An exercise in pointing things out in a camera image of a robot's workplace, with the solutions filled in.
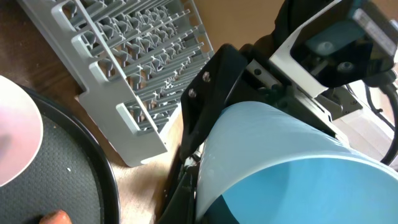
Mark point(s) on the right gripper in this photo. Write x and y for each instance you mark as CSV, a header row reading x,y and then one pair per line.
x,y
317,48

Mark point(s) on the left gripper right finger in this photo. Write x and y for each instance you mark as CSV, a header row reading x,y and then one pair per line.
x,y
207,95

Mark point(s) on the grey dishwasher rack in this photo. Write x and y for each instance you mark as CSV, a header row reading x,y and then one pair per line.
x,y
132,58

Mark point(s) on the pink bowl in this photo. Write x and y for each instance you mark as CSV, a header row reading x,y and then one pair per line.
x,y
22,130

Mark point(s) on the round black serving tray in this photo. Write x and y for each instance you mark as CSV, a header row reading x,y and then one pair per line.
x,y
69,173

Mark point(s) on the blue plastic cup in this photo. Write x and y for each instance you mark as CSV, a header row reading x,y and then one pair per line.
x,y
261,165

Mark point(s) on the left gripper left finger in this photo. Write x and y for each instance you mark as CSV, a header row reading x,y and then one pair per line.
x,y
179,205

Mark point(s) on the orange carrot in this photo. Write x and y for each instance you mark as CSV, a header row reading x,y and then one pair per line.
x,y
56,217

